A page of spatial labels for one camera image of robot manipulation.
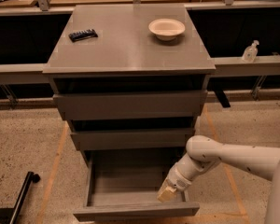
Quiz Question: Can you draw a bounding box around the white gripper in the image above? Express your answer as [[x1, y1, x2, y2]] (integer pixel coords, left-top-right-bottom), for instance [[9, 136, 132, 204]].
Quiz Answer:
[[157, 164, 191, 203]]

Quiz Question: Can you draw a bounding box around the grey bottom drawer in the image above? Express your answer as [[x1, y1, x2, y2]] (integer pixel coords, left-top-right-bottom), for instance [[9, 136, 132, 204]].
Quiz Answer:
[[74, 147, 199, 222]]

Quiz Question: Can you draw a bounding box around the grey drawer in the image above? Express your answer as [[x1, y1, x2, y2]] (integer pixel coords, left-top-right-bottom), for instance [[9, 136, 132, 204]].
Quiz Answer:
[[71, 128, 195, 150], [53, 91, 206, 120], [74, 147, 199, 222]]

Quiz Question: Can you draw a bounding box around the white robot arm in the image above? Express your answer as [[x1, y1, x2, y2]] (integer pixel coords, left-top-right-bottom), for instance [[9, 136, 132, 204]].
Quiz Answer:
[[158, 135, 280, 224]]

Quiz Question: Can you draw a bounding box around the grey middle drawer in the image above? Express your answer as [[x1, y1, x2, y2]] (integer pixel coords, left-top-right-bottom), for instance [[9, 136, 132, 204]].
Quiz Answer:
[[71, 128, 195, 150]]

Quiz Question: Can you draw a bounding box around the grey top drawer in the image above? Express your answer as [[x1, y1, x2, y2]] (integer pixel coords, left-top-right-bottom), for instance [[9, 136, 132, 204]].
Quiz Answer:
[[53, 91, 206, 120]]

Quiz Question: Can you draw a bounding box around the grey drawer cabinet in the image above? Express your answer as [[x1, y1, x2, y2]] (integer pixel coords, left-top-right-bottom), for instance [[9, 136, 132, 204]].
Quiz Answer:
[[42, 4, 217, 170]]

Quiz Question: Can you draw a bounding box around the clear sanitizer pump bottle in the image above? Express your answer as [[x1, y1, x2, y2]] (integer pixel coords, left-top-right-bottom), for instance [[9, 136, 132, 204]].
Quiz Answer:
[[242, 40, 259, 63]]

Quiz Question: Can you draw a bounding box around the grey metal rail shelf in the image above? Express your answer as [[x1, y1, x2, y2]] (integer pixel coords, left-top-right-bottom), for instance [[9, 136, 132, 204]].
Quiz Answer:
[[0, 55, 280, 85]]

